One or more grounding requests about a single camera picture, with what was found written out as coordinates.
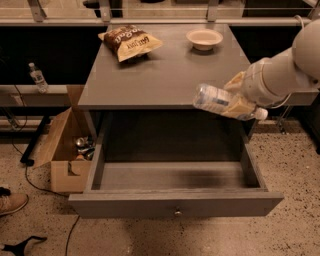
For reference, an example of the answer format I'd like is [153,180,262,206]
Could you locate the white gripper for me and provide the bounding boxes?
[222,58,284,120]

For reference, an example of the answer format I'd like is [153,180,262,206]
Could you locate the blue label plastic bottle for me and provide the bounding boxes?
[193,84,268,120]

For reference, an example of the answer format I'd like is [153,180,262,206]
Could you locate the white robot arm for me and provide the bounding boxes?
[222,19,320,119]

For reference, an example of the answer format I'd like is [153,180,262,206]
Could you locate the grey open top drawer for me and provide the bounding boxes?
[69,111,284,218]

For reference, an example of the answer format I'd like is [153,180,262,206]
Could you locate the clear water bottle on ledge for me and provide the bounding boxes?
[29,62,48,93]

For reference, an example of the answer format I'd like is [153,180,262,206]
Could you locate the white paper bowl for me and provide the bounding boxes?
[186,29,223,51]

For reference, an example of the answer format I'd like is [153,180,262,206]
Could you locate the grey wooden cabinet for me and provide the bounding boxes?
[78,24,249,144]

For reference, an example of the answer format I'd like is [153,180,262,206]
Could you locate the brown yellow chip bag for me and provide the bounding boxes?
[98,25,163,62]

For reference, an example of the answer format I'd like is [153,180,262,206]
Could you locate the crushed metal cans in box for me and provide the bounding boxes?
[75,136,95,161]

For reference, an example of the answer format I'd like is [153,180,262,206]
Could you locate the open cardboard box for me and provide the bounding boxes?
[34,85,91,193]

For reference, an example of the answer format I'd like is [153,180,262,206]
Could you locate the black table leg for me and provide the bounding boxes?
[20,115,50,166]

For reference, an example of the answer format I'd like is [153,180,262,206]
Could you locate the metal railing with glass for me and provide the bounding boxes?
[0,0,320,26]

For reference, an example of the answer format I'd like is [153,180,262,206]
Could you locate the tan shoe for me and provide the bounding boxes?
[0,187,29,216]

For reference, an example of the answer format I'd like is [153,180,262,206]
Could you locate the black cloth on floor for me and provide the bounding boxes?
[0,236,47,256]

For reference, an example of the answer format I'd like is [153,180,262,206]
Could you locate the black floor cable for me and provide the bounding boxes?
[0,56,81,256]

